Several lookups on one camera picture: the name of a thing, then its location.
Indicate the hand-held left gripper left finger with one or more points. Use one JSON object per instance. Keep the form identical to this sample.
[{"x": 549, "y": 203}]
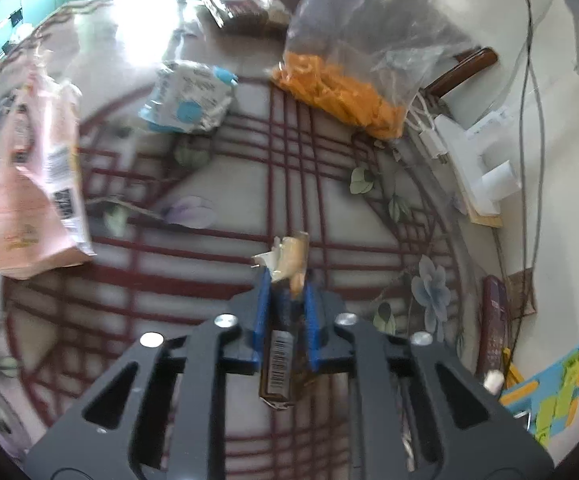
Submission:
[{"x": 263, "y": 315}]

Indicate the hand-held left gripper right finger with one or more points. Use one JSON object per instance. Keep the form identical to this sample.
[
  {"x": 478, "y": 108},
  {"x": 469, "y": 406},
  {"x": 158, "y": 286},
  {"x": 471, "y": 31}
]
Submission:
[{"x": 312, "y": 325}]

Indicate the brown barcode wrapper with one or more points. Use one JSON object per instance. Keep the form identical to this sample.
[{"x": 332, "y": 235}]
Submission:
[{"x": 282, "y": 355}]

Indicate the dark smartphone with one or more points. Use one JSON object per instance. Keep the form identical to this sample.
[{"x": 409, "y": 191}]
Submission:
[{"x": 494, "y": 325}]

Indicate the crumpled white and blue packet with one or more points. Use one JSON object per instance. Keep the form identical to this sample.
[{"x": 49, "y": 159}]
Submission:
[{"x": 189, "y": 95}]

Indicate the white box-shaped device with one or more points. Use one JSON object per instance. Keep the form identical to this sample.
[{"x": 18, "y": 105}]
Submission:
[{"x": 479, "y": 160}]

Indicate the clear bag of orange snacks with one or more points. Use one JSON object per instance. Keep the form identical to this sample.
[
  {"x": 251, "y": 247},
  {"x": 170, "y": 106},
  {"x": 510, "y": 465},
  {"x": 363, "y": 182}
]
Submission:
[{"x": 339, "y": 90}]

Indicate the blue and yellow toy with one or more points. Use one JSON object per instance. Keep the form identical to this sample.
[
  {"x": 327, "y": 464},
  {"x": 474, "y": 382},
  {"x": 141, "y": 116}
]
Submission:
[{"x": 554, "y": 400}]

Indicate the pale pink packet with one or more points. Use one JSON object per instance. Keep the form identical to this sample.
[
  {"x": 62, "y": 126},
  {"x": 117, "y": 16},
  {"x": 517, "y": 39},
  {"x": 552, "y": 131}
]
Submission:
[{"x": 29, "y": 200}]

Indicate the dark snack packet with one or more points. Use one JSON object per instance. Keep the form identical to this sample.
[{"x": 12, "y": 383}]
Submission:
[{"x": 249, "y": 15}]

